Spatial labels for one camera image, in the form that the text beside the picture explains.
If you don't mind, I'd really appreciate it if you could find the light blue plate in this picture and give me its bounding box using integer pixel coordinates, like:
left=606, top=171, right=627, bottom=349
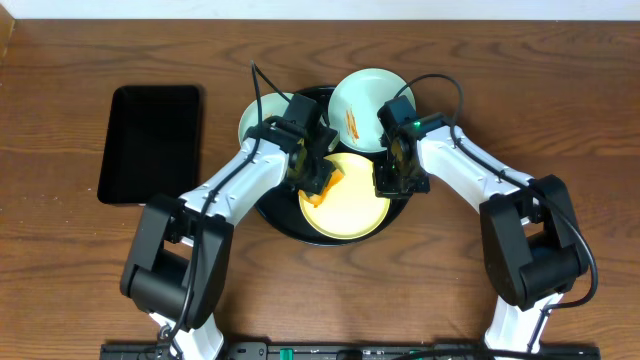
left=328, top=68, right=406, bottom=153
left=238, top=93, right=288, bottom=145

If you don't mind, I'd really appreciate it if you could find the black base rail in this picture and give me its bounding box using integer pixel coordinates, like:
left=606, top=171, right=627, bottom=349
left=99, top=341, right=601, bottom=360

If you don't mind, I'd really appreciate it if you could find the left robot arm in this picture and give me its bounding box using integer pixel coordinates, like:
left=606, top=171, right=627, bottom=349
left=120, top=116, right=339, bottom=359

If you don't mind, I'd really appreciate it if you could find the yellow green sponge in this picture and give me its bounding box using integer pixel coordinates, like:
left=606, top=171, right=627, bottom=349
left=298, top=169, right=344, bottom=208

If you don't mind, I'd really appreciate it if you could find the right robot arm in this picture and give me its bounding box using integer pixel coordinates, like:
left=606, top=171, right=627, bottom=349
left=374, top=110, right=597, bottom=354

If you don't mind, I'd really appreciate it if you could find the black rectangular bin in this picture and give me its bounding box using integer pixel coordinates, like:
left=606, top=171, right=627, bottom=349
left=97, top=85, right=202, bottom=205

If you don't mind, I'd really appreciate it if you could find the round black tray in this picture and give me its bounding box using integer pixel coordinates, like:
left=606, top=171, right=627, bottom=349
left=255, top=85, right=409, bottom=247

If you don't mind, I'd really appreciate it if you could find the yellow plate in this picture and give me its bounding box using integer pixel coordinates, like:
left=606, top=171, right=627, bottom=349
left=298, top=153, right=390, bottom=240

